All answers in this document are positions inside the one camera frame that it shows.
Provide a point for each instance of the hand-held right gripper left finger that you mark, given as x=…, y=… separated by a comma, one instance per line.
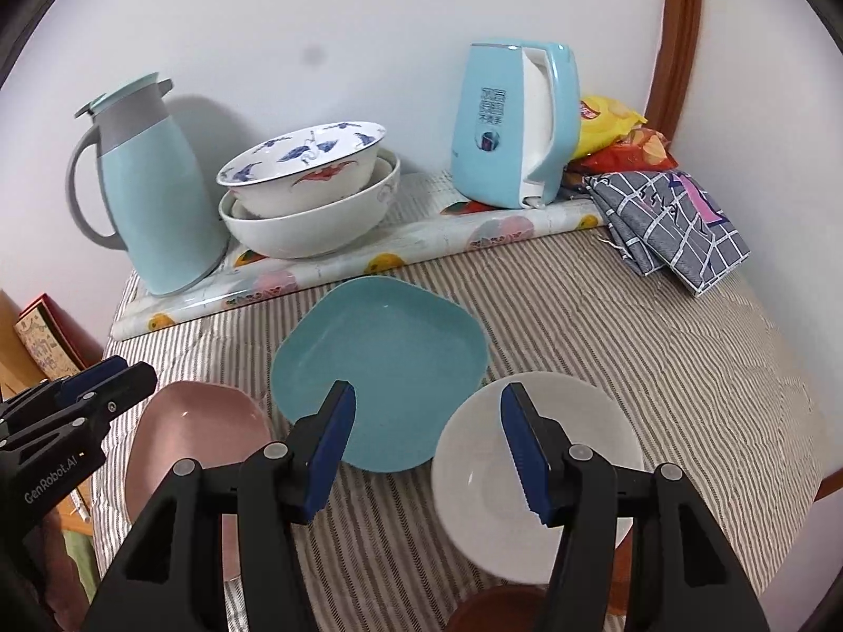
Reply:
x=332, y=447

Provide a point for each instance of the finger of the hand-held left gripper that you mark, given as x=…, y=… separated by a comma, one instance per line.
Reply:
x=99, y=372
x=125, y=387

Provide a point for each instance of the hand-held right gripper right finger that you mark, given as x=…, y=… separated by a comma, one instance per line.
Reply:
x=523, y=447

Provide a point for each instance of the pink square plate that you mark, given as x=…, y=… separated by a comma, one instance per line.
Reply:
x=184, y=434

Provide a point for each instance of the light blue square plate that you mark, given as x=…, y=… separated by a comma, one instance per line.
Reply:
x=388, y=368

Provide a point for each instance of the brown bowl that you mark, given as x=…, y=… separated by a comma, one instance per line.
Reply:
x=494, y=609

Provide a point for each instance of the red framed box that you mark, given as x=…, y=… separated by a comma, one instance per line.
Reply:
x=49, y=336

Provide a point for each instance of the green cloth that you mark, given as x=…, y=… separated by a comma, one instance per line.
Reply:
x=82, y=566

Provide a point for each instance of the striped tablecloth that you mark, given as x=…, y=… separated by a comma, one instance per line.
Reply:
x=593, y=329

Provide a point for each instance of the light blue thermos jug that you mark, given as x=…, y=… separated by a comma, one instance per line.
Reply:
x=158, y=210

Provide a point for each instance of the large white bowl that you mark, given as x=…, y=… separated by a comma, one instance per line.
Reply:
x=316, y=234

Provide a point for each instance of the fruit printed table mat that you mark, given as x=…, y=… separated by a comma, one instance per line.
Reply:
x=421, y=237

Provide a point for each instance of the crane patterned porcelain bowl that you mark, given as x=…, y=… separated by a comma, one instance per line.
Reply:
x=309, y=191

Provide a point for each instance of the grey checked cloth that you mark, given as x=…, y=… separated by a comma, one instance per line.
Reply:
x=678, y=230

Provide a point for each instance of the medium white bowl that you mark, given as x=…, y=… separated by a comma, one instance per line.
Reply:
x=387, y=163

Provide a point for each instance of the light blue electric kettle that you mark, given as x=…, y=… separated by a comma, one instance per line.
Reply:
x=487, y=145

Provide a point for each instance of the red chip bag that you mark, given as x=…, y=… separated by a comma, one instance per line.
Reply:
x=632, y=155

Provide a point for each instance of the yellow chip bag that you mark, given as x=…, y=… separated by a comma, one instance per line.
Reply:
x=606, y=122

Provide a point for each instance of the wooden door frame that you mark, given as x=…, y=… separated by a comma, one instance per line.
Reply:
x=678, y=46

